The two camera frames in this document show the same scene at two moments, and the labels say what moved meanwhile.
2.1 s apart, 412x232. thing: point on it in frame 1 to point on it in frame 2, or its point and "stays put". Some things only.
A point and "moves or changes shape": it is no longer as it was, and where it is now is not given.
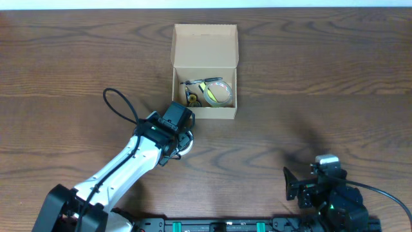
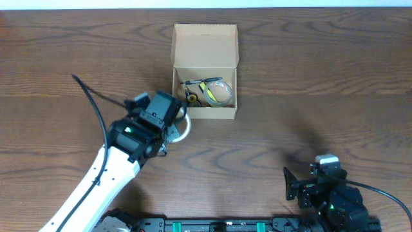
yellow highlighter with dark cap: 206,91 stays put
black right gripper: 307,191 stays put
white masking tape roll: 187,151 moves or changes shape
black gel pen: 189,82 stays put
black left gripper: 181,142 to 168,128
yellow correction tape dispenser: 192,99 stays put
